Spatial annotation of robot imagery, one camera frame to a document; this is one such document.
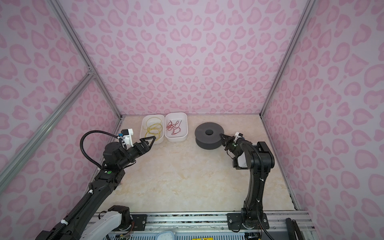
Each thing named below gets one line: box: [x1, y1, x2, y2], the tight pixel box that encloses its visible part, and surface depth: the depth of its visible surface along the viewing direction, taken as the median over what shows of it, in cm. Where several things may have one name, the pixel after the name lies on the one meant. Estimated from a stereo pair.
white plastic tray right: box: [164, 112, 189, 142], surface depth 112 cm
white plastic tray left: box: [140, 114, 165, 145], surface depth 112 cm
